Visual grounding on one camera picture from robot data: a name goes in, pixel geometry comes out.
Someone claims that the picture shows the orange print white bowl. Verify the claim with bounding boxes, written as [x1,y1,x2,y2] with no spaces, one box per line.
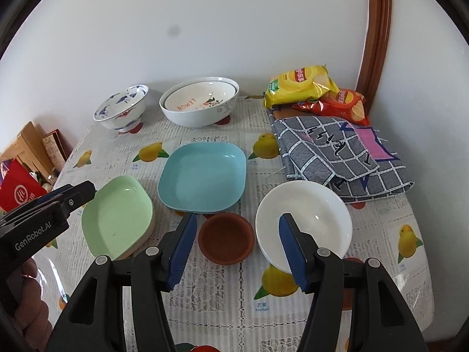
[164,82,236,112]

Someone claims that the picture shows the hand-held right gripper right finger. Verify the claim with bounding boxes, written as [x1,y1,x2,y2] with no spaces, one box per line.
[278,213,429,352]

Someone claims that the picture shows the person's left hand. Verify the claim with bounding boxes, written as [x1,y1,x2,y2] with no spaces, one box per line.
[16,257,56,352]

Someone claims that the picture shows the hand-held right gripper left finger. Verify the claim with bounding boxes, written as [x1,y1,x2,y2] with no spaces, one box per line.
[46,213,198,352]

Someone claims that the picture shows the yellow chip bag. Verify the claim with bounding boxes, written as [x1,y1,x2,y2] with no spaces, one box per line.
[264,65,339,109]

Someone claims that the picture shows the cardboard box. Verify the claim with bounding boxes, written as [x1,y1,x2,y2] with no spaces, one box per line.
[0,122,55,180]

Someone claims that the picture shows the green square plate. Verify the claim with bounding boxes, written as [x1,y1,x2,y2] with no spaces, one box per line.
[81,175,154,259]

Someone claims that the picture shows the teal square plate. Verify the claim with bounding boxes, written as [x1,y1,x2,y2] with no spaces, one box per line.
[157,143,247,214]

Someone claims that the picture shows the grey checked cloth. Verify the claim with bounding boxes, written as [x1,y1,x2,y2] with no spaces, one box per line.
[271,116,415,203]

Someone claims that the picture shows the blue patterned white bowl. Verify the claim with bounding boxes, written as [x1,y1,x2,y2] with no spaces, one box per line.
[92,84,149,133]

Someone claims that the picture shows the plain white bowl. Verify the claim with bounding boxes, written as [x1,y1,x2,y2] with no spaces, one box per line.
[255,180,353,275]

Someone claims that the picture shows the brown patterned box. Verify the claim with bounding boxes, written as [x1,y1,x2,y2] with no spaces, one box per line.
[42,129,73,166]

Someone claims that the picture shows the red paper bag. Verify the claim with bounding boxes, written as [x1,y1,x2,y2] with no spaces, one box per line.
[0,159,48,213]

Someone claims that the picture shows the large white bowl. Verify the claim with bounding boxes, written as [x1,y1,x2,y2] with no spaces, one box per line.
[159,77,240,128]

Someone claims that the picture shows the red chip bag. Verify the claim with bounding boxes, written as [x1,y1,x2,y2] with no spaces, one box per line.
[291,88,369,126]

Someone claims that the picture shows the fruit print tablecloth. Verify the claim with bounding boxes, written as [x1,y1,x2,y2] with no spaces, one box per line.
[37,95,435,352]

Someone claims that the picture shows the small brown bowl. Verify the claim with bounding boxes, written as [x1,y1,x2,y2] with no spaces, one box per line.
[198,213,255,264]

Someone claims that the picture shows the wooden door frame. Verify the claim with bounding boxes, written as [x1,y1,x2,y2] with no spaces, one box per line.
[357,0,392,118]

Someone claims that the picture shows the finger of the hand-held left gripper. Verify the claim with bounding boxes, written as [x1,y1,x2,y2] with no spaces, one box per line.
[55,180,97,225]
[35,185,74,206]

